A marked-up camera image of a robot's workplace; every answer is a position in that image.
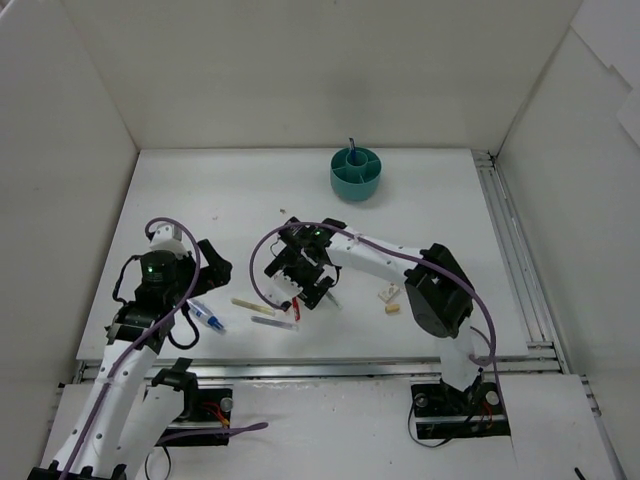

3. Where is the white boxed eraser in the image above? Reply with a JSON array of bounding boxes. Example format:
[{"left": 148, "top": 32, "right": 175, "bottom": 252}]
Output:
[{"left": 377, "top": 283, "right": 401, "bottom": 304}]

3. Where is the aluminium front rail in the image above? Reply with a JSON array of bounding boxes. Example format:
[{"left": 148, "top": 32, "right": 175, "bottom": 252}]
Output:
[{"left": 74, "top": 355, "right": 446, "bottom": 381}]

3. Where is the red gel pen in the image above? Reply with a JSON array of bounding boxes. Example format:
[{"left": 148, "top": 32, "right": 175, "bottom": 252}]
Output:
[{"left": 291, "top": 297, "right": 301, "bottom": 323}]

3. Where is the white blue correction tape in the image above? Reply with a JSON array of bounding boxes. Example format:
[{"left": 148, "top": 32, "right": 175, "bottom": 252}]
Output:
[{"left": 187, "top": 299, "right": 226, "bottom": 334}]

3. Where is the small tan eraser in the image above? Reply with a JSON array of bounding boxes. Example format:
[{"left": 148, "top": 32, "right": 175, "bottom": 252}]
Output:
[{"left": 385, "top": 304, "right": 400, "bottom": 315}]

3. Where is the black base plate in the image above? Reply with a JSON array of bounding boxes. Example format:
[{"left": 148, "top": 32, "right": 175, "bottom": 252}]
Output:
[
  {"left": 408, "top": 381, "right": 511, "bottom": 448},
  {"left": 162, "top": 387, "right": 233, "bottom": 447}
]

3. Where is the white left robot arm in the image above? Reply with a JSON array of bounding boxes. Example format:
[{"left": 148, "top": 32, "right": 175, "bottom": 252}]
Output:
[{"left": 29, "top": 232, "right": 232, "bottom": 479}]

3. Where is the blue ballpoint pen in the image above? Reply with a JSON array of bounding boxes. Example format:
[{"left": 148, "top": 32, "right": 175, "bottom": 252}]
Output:
[{"left": 348, "top": 137, "right": 357, "bottom": 165}]

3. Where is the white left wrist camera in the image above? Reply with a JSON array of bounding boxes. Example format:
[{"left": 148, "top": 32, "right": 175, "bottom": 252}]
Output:
[{"left": 149, "top": 223, "right": 185, "bottom": 256}]

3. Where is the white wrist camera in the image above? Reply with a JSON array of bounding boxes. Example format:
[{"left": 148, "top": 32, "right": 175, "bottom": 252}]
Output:
[
  {"left": 265, "top": 279, "right": 302, "bottom": 312},
  {"left": 149, "top": 223, "right": 185, "bottom": 256}
]

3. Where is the yellow transparent pen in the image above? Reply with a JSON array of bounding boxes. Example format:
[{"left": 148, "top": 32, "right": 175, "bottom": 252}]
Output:
[{"left": 231, "top": 298, "right": 276, "bottom": 316}]

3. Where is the teal round compartment organizer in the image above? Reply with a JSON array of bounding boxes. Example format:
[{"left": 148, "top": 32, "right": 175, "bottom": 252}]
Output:
[{"left": 330, "top": 147, "right": 382, "bottom": 202}]

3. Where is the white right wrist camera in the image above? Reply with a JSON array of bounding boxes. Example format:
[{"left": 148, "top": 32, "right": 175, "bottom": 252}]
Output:
[{"left": 265, "top": 279, "right": 302, "bottom": 312}]

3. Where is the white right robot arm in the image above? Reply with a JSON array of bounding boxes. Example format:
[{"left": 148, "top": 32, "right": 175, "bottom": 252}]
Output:
[{"left": 264, "top": 217, "right": 497, "bottom": 412}]

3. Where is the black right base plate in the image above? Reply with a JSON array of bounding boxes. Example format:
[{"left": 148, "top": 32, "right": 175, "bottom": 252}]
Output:
[{"left": 408, "top": 381, "right": 511, "bottom": 448}]

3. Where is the green grey transparent pen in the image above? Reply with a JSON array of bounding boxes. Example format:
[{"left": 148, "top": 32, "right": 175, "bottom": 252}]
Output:
[{"left": 326, "top": 292, "right": 343, "bottom": 310}]

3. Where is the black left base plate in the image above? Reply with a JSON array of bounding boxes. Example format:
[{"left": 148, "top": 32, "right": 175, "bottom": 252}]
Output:
[{"left": 162, "top": 387, "right": 233, "bottom": 447}]

